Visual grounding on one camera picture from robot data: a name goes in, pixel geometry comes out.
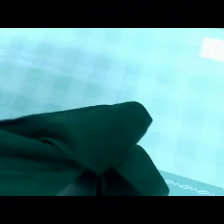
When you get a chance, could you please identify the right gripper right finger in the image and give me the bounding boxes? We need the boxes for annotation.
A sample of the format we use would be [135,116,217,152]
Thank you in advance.
[99,168,142,197]

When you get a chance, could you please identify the dark green shirt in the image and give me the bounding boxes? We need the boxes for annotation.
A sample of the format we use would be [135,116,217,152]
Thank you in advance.
[0,100,171,197]

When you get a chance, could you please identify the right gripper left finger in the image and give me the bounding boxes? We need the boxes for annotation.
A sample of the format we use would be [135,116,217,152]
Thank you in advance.
[55,170,100,197]

